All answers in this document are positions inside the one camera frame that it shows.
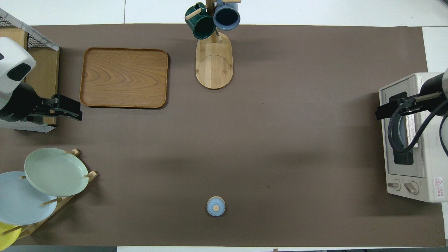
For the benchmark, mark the small blue lidded jar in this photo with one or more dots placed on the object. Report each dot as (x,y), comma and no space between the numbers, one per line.
(216,206)

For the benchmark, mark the rectangular wooden tray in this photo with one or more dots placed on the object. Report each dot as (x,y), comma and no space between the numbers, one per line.
(122,77)

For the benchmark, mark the brown table mat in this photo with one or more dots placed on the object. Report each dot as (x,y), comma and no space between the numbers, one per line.
(245,140)

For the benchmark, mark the blue mug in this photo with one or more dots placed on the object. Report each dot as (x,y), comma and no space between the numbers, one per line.
(226,17)

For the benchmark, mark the silver oven knob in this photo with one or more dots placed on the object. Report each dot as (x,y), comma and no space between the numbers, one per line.
(393,184)
(411,188)

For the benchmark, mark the wooden plate rack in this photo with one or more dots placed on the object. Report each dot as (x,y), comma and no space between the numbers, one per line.
(66,201)

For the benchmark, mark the wooden mug tree stand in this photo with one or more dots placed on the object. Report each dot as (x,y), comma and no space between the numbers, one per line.
(213,66)

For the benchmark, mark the cream toaster oven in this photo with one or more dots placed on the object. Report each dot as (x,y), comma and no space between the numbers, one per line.
(434,147)

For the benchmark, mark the light green plate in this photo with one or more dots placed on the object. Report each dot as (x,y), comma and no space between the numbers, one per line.
(56,171)

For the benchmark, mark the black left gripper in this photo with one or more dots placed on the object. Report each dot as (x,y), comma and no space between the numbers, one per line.
(45,110)

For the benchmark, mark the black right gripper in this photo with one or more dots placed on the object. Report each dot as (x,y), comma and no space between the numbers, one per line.
(407,105)

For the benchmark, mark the yellow plate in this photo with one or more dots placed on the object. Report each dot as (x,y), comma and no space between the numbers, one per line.
(7,238)

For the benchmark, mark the large light blue plate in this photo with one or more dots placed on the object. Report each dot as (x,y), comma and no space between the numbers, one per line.
(21,203)

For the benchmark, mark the toaster oven glass door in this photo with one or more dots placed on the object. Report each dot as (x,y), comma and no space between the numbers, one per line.
(385,147)

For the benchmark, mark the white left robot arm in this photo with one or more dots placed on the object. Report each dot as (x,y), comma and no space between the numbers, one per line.
(14,56)

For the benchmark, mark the dark green mug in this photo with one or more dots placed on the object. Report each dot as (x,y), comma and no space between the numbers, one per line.
(203,26)

